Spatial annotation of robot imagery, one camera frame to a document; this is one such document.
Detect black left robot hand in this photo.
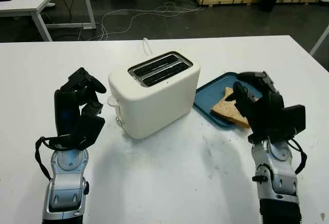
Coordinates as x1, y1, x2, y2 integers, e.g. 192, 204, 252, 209
53, 67, 107, 145

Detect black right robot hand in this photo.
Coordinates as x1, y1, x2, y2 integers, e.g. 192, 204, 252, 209
226, 71, 294, 143

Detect slice of brown bread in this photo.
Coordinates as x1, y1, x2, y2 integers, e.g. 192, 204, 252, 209
211, 86, 251, 129

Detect blue plastic tray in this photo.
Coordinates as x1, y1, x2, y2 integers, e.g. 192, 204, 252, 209
192, 72, 258, 128

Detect cream white toaster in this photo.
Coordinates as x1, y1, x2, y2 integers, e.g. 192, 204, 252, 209
107, 51, 202, 140

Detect white side table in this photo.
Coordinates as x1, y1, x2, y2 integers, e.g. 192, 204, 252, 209
309, 24, 329, 57

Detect white office desk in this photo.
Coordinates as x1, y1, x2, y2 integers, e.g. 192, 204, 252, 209
0, 0, 97, 42

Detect black trash bin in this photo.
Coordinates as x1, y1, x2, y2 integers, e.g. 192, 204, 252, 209
258, 0, 282, 13

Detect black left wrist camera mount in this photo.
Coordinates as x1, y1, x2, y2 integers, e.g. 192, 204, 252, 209
70, 114, 106, 151

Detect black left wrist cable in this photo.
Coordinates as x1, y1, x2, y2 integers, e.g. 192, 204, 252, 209
34, 136, 52, 180

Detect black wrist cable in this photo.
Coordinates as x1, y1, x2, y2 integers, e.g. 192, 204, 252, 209
289, 138, 308, 176
34, 136, 52, 180

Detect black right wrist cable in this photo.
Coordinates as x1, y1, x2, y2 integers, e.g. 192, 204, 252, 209
289, 138, 308, 176

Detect white toaster power cord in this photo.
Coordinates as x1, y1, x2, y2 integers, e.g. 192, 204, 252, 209
141, 36, 153, 55

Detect white floor cables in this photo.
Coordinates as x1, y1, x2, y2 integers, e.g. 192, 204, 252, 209
96, 1, 204, 40

